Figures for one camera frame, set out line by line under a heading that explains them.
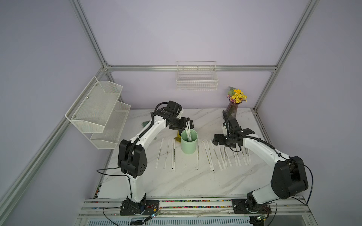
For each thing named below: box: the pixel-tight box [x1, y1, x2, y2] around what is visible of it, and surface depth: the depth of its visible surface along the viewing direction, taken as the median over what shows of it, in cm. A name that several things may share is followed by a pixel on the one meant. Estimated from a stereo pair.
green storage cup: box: [180, 129, 199, 155], surface depth 92 cm
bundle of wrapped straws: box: [185, 120, 192, 142], surface depth 90 cm
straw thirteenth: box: [172, 138, 176, 171], surface depth 95 cm
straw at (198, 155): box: [196, 139, 200, 170], surface depth 94 cm
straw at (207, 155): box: [202, 140, 213, 171], surface depth 95 cm
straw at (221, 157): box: [218, 145, 226, 171], surface depth 92 cm
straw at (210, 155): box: [206, 140, 215, 171], surface depth 95 cm
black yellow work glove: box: [174, 116, 195, 143], surface depth 80 cm
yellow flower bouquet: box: [225, 86, 248, 104], surface depth 97 cm
